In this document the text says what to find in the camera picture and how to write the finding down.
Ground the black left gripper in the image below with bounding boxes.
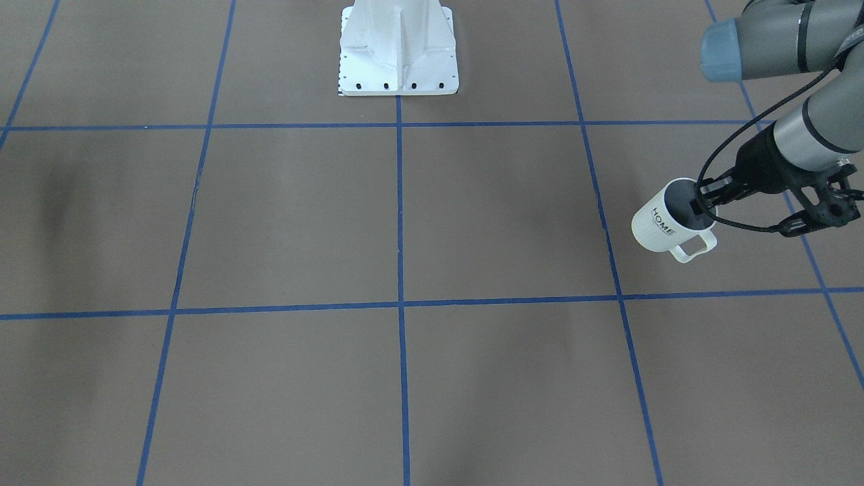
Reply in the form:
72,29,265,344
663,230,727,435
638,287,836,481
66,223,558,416
689,127,811,213

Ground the white ribbed mug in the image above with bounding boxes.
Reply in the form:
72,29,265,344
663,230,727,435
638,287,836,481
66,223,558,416
630,178,717,264

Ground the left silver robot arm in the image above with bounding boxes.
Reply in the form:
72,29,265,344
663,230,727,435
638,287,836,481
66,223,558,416
699,1,862,218

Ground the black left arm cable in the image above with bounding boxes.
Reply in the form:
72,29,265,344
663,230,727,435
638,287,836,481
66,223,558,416
695,66,841,234

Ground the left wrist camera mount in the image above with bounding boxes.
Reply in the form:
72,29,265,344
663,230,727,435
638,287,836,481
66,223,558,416
780,158,863,238

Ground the white camera stand pedestal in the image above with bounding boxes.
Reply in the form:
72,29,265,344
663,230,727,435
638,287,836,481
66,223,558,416
337,1,460,97

